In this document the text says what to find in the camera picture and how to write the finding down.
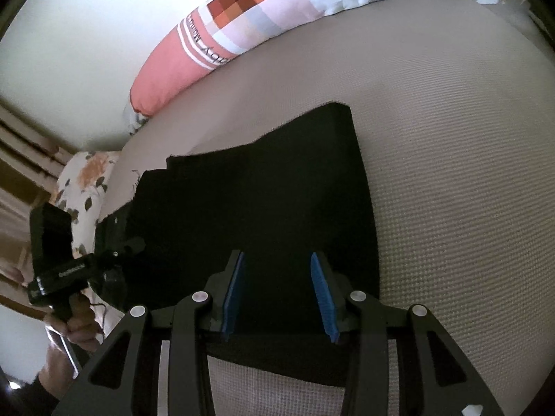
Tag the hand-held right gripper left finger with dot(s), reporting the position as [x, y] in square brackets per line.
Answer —
[234, 294]

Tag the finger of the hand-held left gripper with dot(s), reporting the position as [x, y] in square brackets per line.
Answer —
[130, 246]

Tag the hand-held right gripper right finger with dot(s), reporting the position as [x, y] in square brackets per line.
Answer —
[323, 294]

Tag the black pants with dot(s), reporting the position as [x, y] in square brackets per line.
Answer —
[282, 190]

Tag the person's left forearm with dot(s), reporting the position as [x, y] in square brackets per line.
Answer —
[54, 375]

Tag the person's left hand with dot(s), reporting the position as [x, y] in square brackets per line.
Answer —
[80, 325]

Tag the white floral pillow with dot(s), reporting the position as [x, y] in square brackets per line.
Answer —
[86, 182]

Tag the brown curtain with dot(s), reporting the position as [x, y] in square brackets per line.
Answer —
[21, 173]

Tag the long pink checked pillow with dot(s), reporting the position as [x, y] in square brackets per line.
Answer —
[164, 78]

